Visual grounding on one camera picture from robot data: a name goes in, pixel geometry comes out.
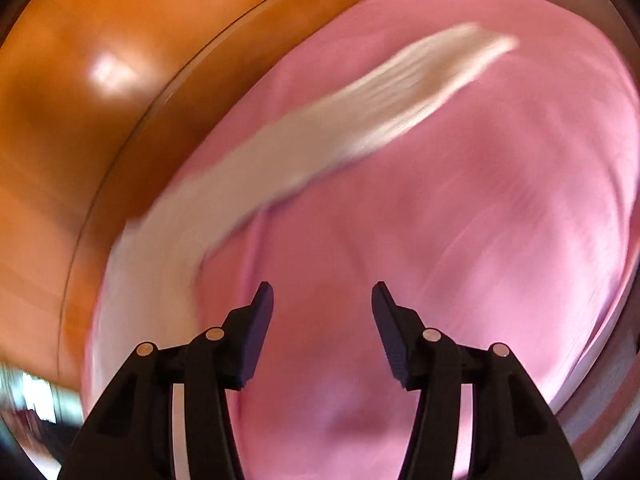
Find cream knitted sweater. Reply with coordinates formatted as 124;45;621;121
94;22;522;391

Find pink bedspread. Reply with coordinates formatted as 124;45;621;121
81;0;640;480

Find wooden panelled headboard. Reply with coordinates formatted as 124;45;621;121
0;0;407;391

